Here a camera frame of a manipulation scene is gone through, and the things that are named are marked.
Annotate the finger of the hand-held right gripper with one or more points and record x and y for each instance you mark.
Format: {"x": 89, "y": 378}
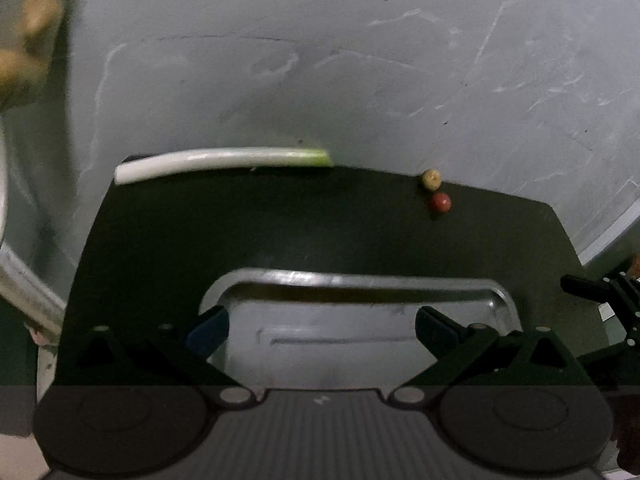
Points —
{"x": 595, "y": 286}
{"x": 612, "y": 355}

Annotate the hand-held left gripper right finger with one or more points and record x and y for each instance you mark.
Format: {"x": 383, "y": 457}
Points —
{"x": 435, "y": 332}

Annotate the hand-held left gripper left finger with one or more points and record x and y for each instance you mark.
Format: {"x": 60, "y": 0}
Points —
{"x": 210, "y": 332}

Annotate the metal tray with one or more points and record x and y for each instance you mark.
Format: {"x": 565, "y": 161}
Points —
{"x": 350, "y": 330}

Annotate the small dark red fruit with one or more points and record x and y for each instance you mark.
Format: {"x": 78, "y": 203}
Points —
{"x": 441, "y": 202}

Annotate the small pale yellow fruit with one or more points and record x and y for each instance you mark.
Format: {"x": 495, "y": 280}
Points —
{"x": 431, "y": 178}

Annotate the black mat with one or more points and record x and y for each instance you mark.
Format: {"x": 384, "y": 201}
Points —
{"x": 280, "y": 225}

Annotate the white container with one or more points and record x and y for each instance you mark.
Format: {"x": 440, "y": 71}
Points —
{"x": 50, "y": 365}

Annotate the white green leek stalk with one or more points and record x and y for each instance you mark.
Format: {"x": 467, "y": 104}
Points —
{"x": 220, "y": 160}

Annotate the metal bar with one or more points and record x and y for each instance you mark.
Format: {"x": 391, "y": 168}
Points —
{"x": 25, "y": 280}

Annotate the yellow-brown round object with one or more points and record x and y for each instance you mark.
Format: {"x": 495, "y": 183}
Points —
{"x": 10, "y": 71}
{"x": 37, "y": 15}

